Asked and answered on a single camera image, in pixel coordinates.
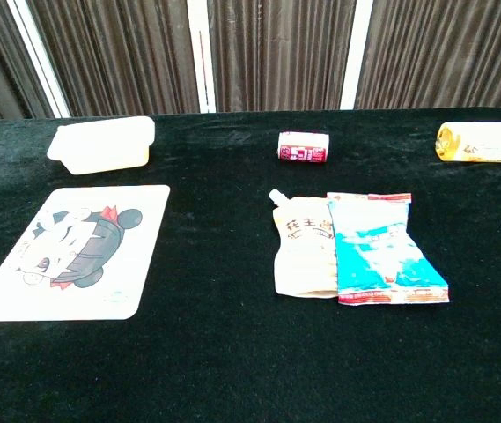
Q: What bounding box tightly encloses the cartoon printed placemat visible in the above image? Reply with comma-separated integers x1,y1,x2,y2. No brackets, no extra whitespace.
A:
0,184,171,323

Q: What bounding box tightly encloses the beige peanut butter pouch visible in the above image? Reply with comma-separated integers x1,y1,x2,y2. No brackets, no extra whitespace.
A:
269,189,339,300

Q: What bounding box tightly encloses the small red drink can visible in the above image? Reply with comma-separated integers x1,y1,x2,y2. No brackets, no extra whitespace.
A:
277,130,330,164

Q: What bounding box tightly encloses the blue snack bag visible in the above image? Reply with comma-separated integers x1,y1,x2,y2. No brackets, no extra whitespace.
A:
327,192,450,306

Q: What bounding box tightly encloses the black velvet tablecloth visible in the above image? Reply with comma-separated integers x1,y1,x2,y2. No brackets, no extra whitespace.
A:
0,107,501,423

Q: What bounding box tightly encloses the white lidded food container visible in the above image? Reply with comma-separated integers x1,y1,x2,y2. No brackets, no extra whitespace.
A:
47,115,156,176

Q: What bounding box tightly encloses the amber tea bottle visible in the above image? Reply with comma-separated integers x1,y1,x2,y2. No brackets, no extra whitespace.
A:
434,122,501,164

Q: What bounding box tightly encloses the white metal frame post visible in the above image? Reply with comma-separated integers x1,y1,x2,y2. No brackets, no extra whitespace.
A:
187,0,217,114
6,0,73,118
340,0,374,110

